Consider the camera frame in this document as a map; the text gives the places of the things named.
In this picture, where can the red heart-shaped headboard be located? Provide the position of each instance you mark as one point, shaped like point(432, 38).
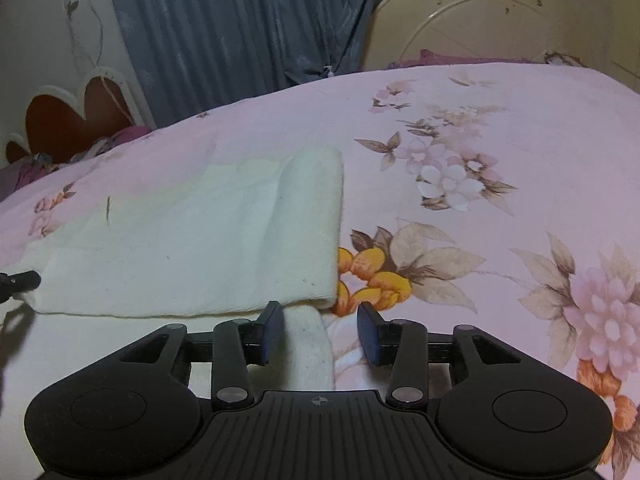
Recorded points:
point(101, 106)

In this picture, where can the pile of colourful clothes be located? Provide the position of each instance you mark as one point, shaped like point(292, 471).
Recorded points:
point(25, 168)

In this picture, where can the pink floral bed sheet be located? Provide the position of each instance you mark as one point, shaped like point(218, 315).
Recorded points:
point(504, 196)

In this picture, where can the cream bed headboard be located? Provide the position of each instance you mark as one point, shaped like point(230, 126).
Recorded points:
point(463, 31)

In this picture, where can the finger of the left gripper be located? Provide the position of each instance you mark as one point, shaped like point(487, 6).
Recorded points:
point(13, 284)

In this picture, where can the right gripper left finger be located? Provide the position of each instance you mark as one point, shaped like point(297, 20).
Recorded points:
point(261, 337)

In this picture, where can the white knitted small garment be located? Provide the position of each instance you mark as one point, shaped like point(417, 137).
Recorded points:
point(218, 247)

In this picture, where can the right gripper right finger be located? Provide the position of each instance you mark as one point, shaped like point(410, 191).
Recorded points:
point(382, 342)

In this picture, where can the purple pillow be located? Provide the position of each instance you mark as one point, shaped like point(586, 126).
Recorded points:
point(430, 58)

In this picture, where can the blue-grey curtain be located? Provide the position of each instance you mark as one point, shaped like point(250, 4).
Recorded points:
point(194, 55)

